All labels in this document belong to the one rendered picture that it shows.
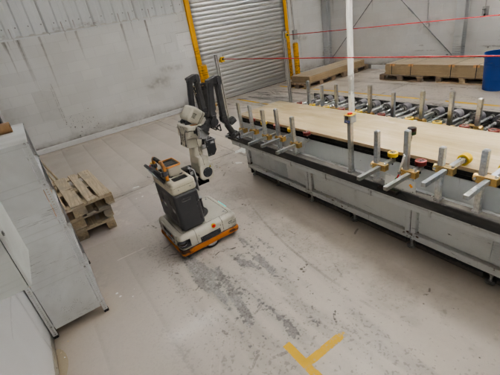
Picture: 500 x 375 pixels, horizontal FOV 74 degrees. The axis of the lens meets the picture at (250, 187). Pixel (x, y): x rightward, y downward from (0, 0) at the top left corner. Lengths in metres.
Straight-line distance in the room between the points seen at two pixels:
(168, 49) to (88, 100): 2.42
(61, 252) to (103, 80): 6.67
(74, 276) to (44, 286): 0.21
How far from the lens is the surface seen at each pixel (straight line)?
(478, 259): 3.08
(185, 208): 3.25
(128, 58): 9.31
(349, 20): 4.00
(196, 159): 3.37
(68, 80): 9.06
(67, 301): 3.18
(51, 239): 2.90
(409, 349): 2.59
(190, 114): 3.24
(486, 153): 2.39
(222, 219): 3.46
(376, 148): 2.78
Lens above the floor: 2.04
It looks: 27 degrees down
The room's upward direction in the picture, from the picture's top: 10 degrees counter-clockwise
